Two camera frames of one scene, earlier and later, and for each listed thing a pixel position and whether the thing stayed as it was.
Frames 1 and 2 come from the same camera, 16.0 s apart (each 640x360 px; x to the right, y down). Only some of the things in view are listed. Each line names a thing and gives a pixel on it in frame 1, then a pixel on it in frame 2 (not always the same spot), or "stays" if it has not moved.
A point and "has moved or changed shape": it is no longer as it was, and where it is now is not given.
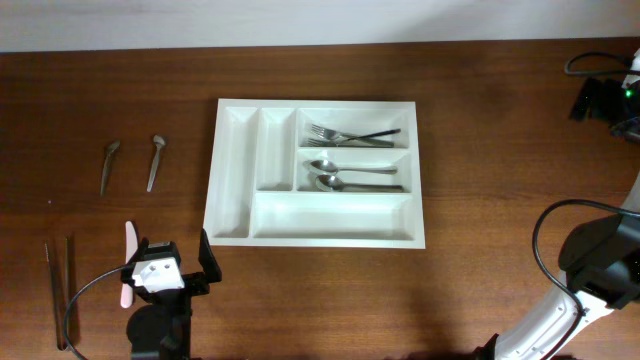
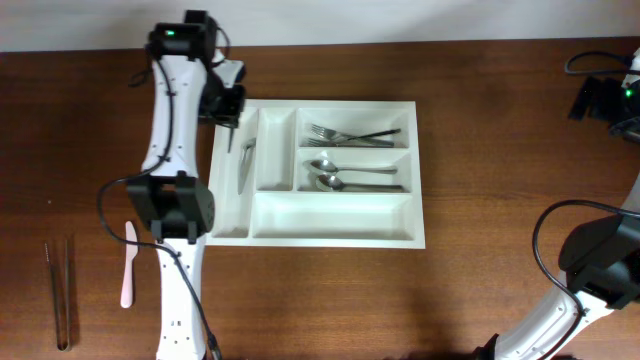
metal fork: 376,134 stays
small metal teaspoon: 111,149 to 231,135
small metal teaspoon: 159,142 has moved or changed shape
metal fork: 322,131 stays
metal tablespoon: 331,182 stays
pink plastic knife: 132,243 stays
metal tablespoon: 326,167 stays
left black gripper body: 195,285 to 222,116
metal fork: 316,142 stays
